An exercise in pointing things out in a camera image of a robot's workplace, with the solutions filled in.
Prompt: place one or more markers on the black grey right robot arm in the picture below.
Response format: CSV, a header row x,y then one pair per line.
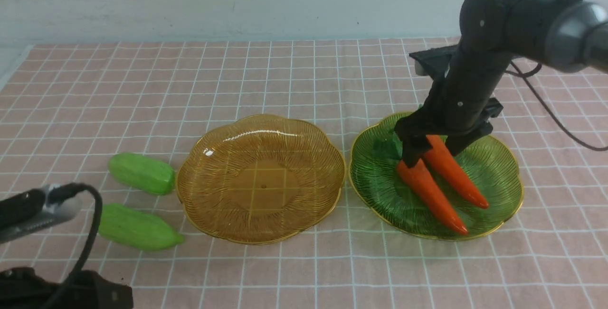
x,y
566,35

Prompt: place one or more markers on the orange toy carrot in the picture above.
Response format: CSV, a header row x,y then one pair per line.
x,y
430,190
442,162

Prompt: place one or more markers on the green toy cucumber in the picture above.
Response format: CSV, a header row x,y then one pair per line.
x,y
138,230
142,172

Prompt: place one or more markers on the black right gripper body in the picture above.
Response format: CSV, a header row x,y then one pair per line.
x,y
460,99

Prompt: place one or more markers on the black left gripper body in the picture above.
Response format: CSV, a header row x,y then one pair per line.
x,y
21,288

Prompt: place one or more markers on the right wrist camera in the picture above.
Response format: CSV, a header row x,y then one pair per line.
x,y
434,61

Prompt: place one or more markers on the pink checked tablecloth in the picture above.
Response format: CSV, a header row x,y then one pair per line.
x,y
65,110

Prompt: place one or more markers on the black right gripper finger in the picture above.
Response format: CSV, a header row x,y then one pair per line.
x,y
456,144
413,148

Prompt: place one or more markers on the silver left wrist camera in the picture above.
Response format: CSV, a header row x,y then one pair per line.
x,y
35,210

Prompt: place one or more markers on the amber ribbed plastic plate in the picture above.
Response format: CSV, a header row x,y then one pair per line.
x,y
260,180

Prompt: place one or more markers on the green ribbed plastic plate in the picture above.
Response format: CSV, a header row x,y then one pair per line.
x,y
489,164

